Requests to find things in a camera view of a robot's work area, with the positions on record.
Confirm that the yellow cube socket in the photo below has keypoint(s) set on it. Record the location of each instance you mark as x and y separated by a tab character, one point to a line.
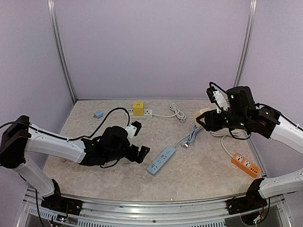
138	108

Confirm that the white power strip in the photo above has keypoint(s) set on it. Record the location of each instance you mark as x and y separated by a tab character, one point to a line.
149	114

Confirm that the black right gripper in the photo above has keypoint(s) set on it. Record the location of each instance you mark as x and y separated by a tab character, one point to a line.
215	121

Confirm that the left aluminium frame post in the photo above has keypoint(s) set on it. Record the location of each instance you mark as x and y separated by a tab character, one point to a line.
58	43

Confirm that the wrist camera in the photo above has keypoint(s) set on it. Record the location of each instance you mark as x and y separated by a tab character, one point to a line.
133	129
215	96

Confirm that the blue plug adapter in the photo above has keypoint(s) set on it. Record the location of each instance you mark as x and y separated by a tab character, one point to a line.
98	114

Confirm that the blue power strip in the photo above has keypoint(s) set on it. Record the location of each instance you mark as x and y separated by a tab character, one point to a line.
164	157

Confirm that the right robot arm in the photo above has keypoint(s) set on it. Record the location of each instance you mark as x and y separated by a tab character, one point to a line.
237	110

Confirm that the front aluminium rail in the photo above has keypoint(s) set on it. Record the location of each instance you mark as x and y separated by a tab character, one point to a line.
211	212

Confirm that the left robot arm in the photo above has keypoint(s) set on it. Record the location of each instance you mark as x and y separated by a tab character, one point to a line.
21	137

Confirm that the aluminium frame post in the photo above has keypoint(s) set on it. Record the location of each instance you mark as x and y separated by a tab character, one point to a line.
246	43
58	43

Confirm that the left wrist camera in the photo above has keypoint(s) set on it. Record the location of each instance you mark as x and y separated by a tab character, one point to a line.
133	129

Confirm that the beige cube socket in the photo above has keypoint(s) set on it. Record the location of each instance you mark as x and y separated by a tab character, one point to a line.
200	112

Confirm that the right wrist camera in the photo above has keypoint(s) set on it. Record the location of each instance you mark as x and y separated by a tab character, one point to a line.
215	96

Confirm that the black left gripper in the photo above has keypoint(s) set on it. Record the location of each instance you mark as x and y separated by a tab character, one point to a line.
133	157

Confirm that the right aluminium frame post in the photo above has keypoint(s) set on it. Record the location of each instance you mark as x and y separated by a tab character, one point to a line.
246	43

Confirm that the orange power strip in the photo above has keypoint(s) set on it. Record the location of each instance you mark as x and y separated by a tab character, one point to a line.
237	159

